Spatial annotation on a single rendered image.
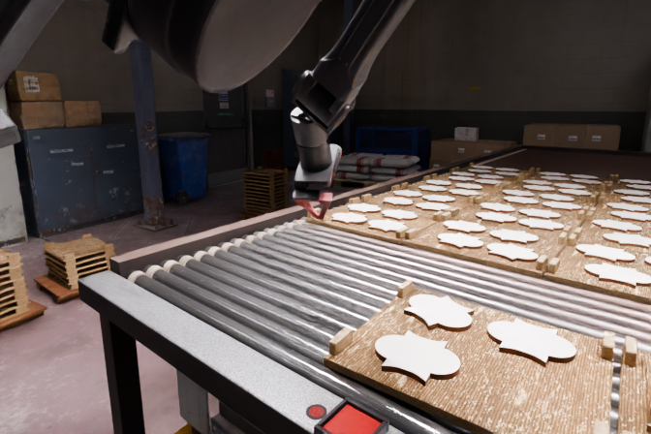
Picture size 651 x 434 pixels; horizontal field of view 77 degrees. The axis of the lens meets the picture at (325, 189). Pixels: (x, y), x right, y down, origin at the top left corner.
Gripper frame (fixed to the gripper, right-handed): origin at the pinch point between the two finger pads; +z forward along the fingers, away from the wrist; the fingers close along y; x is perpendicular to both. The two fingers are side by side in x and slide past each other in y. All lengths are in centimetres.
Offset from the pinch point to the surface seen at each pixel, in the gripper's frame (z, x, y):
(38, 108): 134, 358, 245
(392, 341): 15.8, -14.2, -20.3
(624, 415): 12, -47, -30
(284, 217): 58, 31, 45
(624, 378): 17, -51, -22
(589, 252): 48, -67, 28
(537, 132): 344, -193, 484
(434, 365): 12.9, -21.3, -25.2
